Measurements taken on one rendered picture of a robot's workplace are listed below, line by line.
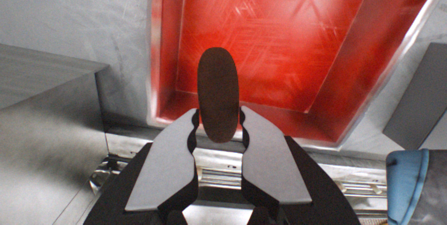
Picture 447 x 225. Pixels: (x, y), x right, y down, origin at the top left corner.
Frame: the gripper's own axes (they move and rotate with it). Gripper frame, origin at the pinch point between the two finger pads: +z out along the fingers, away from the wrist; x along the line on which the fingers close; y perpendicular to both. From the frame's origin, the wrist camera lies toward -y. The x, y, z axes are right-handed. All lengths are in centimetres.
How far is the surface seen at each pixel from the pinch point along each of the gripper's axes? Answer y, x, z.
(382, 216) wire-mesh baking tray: 52, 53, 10
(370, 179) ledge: 34, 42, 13
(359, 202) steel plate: 56, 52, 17
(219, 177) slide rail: 29.0, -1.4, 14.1
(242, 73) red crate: 2.1, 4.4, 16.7
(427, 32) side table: -4.7, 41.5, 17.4
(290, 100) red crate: 8.6, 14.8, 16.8
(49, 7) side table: -11.1, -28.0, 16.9
